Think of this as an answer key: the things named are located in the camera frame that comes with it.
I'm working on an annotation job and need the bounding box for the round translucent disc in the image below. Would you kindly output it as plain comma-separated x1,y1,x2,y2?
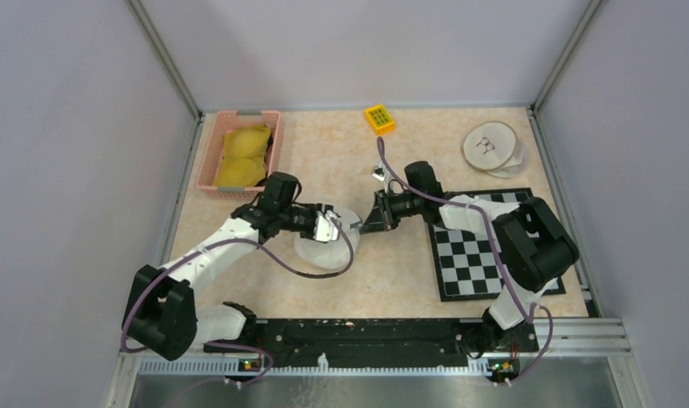
485,141,528,179

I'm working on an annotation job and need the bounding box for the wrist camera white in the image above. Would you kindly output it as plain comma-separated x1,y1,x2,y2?
371,162,391,183
313,210,340,243

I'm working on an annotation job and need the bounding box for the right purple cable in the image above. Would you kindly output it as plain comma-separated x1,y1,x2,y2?
376,136,555,387

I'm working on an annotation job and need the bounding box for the black white checkerboard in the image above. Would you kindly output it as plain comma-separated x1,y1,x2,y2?
422,188,568,303

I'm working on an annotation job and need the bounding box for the yellow bra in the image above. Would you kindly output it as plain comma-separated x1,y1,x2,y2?
212,124,271,188

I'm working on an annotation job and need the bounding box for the pink plastic basket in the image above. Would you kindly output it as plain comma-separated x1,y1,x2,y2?
196,110,283,199

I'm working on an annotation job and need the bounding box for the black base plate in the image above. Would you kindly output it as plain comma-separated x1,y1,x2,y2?
236,318,539,369

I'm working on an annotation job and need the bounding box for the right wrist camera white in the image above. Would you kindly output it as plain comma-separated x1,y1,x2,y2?
371,162,391,183

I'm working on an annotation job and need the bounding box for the yellow toy brick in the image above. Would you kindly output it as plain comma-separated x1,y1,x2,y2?
364,104,396,136

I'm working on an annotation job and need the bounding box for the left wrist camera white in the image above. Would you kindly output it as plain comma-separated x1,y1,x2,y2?
313,210,340,243

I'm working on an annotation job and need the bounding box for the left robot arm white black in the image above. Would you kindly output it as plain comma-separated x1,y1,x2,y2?
121,172,338,360

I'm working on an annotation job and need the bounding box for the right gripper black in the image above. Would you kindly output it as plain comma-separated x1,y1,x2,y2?
360,188,424,235

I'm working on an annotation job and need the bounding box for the aluminium front rail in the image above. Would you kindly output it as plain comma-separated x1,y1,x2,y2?
118,318,632,377

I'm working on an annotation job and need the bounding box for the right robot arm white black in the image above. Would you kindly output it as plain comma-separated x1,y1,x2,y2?
360,161,579,350

